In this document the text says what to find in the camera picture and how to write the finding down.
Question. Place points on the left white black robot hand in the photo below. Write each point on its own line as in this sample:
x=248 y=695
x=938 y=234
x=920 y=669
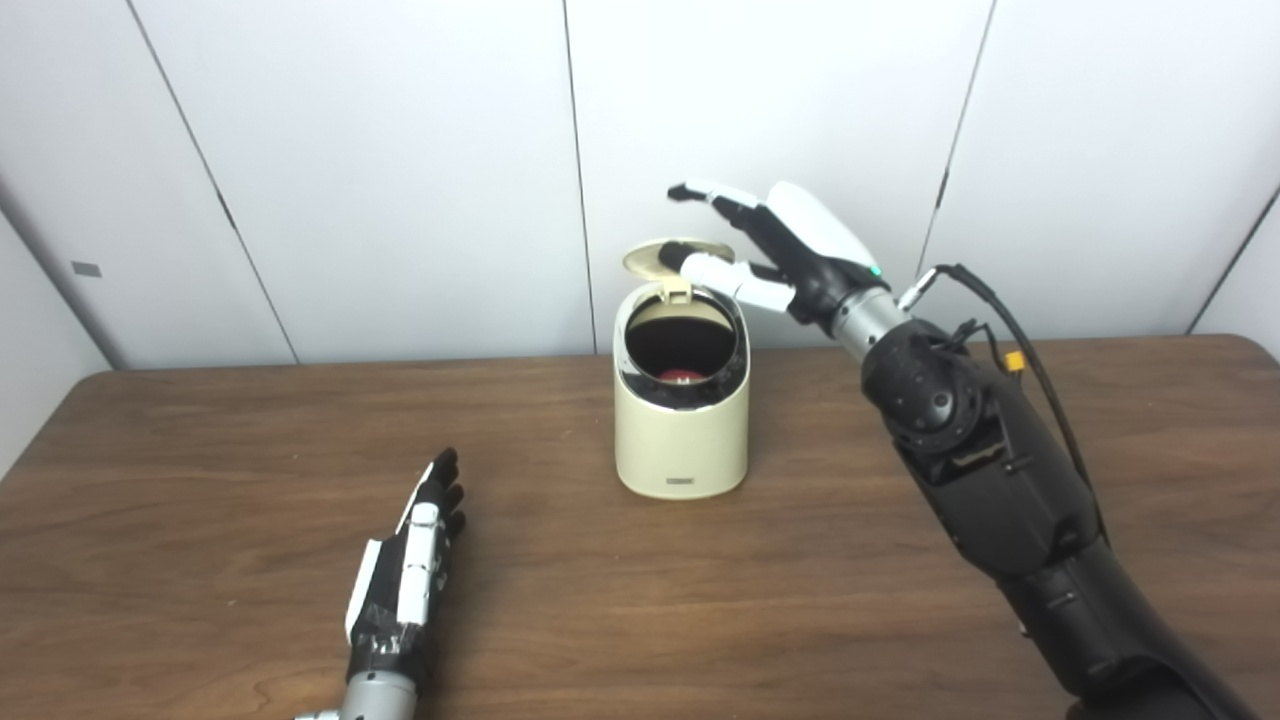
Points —
x=405 y=590

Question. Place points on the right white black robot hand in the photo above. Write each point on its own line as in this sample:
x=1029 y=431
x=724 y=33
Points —
x=810 y=250

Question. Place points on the cream round bin lid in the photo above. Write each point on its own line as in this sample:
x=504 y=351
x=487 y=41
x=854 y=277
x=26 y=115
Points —
x=650 y=258

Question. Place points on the red apple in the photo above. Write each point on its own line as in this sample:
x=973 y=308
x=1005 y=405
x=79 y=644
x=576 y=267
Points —
x=682 y=376

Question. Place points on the cream-colored desktop bin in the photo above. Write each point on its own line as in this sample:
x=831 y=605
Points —
x=682 y=440

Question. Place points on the small grey wall label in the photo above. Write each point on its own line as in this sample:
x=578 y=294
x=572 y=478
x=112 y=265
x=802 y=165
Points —
x=86 y=269

